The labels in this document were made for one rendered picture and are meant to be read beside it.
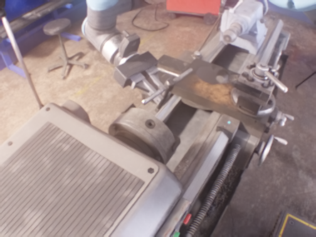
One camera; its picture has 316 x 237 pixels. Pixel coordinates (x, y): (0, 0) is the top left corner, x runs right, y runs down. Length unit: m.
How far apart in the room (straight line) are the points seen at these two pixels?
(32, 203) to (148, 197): 0.27
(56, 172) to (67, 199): 0.08
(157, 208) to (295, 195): 1.83
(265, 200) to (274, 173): 0.28
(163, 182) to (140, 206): 0.08
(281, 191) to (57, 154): 1.91
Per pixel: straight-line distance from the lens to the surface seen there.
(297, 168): 2.45
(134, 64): 0.72
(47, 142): 0.69
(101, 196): 0.56
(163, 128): 0.85
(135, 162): 0.60
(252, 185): 2.18
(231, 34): 1.56
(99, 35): 0.77
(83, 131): 0.68
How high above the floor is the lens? 1.84
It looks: 48 degrees down
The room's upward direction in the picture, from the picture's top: 1 degrees counter-clockwise
